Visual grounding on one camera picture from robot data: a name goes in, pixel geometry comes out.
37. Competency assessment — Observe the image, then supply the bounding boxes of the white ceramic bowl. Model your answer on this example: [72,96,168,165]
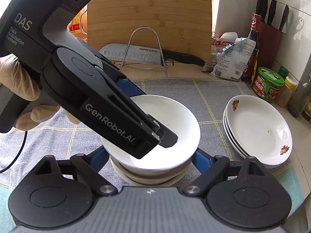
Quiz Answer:
[101,95,200,171]

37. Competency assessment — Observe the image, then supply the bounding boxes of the white plate with fruit print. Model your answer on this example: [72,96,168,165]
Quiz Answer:
[225,94,294,167]

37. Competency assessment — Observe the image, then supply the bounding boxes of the white bowl pink flowers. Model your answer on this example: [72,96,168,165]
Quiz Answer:
[110,157,191,187]

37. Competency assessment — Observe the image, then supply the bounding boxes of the gloved left hand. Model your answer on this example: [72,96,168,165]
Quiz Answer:
[0,54,81,132]

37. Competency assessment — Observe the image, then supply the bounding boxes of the bamboo cutting board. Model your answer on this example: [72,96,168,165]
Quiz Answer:
[87,0,212,63]

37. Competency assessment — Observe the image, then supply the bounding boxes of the dark soy sauce bottle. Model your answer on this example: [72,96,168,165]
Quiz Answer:
[241,13,261,81]

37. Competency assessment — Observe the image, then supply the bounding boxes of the white plastic bag with clip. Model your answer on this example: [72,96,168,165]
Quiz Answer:
[211,38,252,81]

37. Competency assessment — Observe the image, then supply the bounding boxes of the green lid mushroom sauce jar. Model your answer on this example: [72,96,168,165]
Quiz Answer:
[252,67,285,102]

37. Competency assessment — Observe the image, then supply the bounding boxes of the teal cloth under mat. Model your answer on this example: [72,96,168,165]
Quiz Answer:
[1,164,305,233]

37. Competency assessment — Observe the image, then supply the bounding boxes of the yellow lid spice jar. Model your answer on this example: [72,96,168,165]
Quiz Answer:
[275,76,297,108]

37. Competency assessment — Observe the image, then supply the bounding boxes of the red white paper bag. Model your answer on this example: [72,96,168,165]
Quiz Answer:
[210,32,238,65]

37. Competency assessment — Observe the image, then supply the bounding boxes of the green cap small jar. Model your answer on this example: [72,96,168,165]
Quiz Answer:
[277,66,289,79]

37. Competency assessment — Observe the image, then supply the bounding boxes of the dark red knife block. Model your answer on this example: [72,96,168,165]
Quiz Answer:
[256,0,289,69]

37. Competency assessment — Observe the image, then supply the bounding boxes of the metal wire rack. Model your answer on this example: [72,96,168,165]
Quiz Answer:
[104,26,168,77]

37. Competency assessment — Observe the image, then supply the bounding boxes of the black handle kitchen knife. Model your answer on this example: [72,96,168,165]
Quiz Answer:
[99,43,206,67]

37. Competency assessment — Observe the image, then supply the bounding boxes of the black cable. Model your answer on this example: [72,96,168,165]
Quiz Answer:
[0,130,29,175]

